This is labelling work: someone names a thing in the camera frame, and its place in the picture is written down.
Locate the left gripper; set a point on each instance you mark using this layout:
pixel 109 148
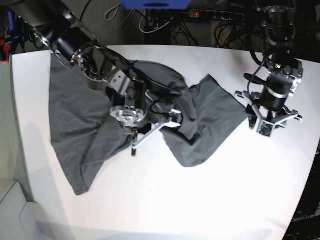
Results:
pixel 274 116

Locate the dark grey t-shirt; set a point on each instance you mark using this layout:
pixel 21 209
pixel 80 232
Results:
pixel 84 135

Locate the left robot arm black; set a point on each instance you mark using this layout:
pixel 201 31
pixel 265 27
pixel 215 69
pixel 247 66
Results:
pixel 285 71

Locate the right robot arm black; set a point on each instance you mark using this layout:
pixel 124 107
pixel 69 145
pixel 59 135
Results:
pixel 74 44

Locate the blue box overhead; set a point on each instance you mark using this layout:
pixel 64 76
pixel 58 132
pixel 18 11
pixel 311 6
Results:
pixel 155 4

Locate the grey bin at left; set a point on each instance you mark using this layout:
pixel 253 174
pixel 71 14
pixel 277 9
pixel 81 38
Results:
pixel 20 219

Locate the red clamp at left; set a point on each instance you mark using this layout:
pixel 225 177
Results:
pixel 5 50

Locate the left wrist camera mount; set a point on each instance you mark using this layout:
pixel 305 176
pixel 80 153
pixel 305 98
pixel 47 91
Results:
pixel 255 103

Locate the black power strip red switch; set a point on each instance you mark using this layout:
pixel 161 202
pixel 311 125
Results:
pixel 216 15

